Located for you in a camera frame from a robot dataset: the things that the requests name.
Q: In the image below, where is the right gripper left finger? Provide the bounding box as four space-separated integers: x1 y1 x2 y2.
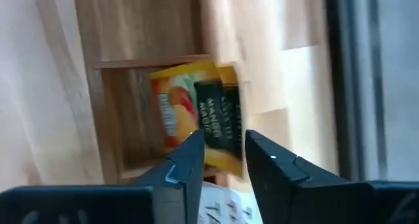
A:
0 129 206 224

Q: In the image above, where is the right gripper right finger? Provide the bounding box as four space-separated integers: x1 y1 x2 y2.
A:
245 130 419 224

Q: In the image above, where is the white tea packet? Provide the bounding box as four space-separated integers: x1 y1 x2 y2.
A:
198 181 263 224

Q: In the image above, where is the wooden tea organizer box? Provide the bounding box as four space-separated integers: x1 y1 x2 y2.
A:
72 0 245 185

